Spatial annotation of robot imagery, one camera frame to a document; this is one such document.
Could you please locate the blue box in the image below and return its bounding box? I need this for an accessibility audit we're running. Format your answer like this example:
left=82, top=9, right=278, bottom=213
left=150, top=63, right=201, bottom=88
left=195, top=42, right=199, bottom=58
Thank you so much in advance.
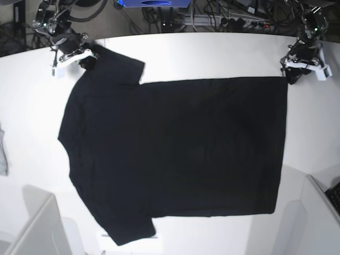
left=118, top=0, right=191, bottom=8

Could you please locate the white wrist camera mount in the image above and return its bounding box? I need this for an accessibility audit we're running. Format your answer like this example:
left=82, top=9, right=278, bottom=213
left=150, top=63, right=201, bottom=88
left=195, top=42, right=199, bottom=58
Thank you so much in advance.
left=280, top=44, right=333, bottom=84
left=51, top=48, right=99, bottom=79

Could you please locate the black keyboard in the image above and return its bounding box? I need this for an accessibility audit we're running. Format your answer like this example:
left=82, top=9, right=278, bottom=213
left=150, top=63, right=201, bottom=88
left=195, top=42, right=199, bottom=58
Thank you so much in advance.
left=325, top=183, right=340, bottom=214

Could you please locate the white box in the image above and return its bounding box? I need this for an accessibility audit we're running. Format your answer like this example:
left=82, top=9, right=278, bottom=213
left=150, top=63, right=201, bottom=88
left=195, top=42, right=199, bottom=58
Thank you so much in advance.
left=1, top=185, right=86, bottom=254
left=273, top=175, right=339, bottom=254

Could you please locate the black T-shirt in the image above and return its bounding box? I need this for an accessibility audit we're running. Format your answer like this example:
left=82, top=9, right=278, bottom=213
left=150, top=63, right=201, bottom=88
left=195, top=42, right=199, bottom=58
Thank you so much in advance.
left=58, top=45, right=288, bottom=242

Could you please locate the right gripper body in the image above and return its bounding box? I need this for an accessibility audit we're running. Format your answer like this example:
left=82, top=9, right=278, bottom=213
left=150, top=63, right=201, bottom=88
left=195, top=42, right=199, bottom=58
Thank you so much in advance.
left=52, top=32, right=88, bottom=57

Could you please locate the white power strip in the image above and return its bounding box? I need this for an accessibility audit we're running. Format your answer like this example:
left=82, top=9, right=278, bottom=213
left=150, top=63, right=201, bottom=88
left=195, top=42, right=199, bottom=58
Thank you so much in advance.
left=180, top=14, right=271, bottom=29

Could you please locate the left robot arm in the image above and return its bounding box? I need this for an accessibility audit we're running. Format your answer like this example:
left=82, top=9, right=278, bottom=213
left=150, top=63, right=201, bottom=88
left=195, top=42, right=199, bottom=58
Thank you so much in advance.
left=280, top=1, right=333, bottom=84

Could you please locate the grey cloth at left edge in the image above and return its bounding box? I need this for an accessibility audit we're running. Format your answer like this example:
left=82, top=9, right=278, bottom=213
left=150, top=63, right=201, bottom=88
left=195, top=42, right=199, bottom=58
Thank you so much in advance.
left=0, top=130, right=9, bottom=176

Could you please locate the white box lower right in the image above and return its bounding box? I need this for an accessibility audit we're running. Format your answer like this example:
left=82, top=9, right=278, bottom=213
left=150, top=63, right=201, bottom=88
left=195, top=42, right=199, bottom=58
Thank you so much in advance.
left=273, top=175, right=339, bottom=254

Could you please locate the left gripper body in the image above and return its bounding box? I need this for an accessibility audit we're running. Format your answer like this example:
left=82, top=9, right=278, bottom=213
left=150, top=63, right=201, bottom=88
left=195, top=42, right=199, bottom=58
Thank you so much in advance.
left=288, top=39, right=323, bottom=68

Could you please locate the white box lower left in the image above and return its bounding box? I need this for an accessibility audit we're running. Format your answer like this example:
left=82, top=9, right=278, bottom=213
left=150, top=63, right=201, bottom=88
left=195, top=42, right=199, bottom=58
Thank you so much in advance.
left=1, top=185, right=86, bottom=254

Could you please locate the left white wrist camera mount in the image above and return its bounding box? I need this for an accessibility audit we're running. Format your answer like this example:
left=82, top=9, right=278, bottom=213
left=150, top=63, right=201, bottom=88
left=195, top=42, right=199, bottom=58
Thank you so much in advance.
left=280, top=44, right=333, bottom=84

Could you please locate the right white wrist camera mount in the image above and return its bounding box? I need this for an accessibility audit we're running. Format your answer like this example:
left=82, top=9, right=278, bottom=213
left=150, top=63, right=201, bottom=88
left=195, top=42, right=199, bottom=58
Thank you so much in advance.
left=51, top=48, right=99, bottom=79

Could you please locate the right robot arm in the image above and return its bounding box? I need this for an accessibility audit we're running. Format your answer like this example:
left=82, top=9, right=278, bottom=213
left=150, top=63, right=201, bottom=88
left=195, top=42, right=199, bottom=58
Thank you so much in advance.
left=33, top=1, right=98, bottom=72

